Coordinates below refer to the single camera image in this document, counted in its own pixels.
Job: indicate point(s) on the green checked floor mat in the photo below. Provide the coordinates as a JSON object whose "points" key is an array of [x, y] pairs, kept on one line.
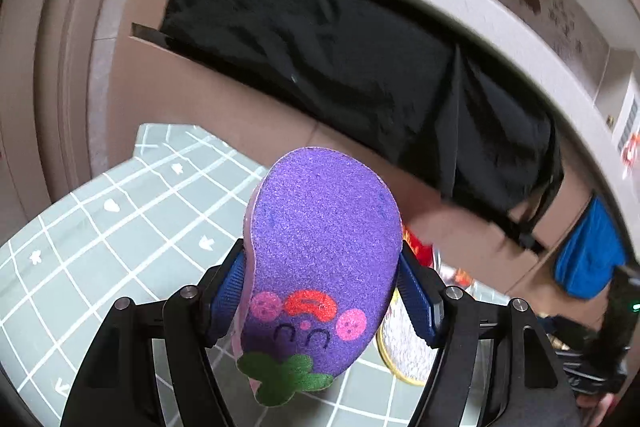
{"points": [[142, 230]]}

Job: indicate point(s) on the colourful snack wrapper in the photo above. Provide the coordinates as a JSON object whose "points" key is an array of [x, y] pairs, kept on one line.
{"points": [[429, 256]]}

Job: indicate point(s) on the blue microfiber towel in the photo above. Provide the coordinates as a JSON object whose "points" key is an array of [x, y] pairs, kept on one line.
{"points": [[588, 257]]}

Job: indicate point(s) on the white round lid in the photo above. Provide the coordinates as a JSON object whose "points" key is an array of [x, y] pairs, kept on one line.
{"points": [[405, 354]]}

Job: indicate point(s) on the purple eggplant sponge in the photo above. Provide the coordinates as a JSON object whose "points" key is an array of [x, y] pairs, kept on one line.
{"points": [[322, 237]]}

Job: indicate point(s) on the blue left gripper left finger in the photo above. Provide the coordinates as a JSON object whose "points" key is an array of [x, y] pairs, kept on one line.
{"points": [[227, 300]]}

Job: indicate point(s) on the black hanging cloth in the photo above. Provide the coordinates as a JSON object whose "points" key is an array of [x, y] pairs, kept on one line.
{"points": [[393, 79]]}

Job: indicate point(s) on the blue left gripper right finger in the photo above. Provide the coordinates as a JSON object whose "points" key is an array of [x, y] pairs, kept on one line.
{"points": [[419, 288]]}

